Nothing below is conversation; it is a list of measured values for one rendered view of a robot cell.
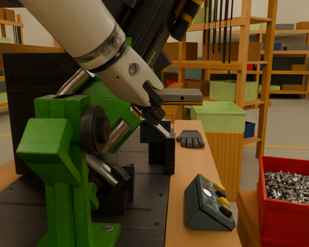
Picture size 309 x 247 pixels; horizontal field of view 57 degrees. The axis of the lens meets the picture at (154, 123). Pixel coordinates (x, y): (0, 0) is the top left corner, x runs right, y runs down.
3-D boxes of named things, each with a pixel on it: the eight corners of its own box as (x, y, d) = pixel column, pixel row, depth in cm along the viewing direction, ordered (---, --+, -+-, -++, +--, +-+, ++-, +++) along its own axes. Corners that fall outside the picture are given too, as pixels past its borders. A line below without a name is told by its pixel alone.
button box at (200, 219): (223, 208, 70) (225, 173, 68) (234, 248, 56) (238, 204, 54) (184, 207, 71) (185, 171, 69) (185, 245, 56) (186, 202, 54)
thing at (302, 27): (308, 99, 852) (318, 20, 802) (201, 97, 897) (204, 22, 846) (302, 97, 904) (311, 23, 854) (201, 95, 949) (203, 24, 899)
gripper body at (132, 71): (136, 32, 41) (171, 84, 48) (98, 30, 48) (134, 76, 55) (104, 70, 39) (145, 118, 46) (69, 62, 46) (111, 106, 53)
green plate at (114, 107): (135, 128, 73) (136, 48, 74) (129, 127, 65) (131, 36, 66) (91, 127, 74) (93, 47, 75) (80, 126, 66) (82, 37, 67)
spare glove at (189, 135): (175, 134, 124) (175, 129, 124) (200, 135, 123) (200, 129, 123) (175, 149, 105) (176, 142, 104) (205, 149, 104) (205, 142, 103)
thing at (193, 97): (198, 98, 92) (198, 88, 91) (202, 106, 76) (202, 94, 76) (81, 96, 95) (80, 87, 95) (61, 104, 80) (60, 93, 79)
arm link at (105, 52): (128, 17, 40) (139, 34, 42) (95, 18, 46) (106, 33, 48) (90, 61, 38) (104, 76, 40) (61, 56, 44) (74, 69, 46)
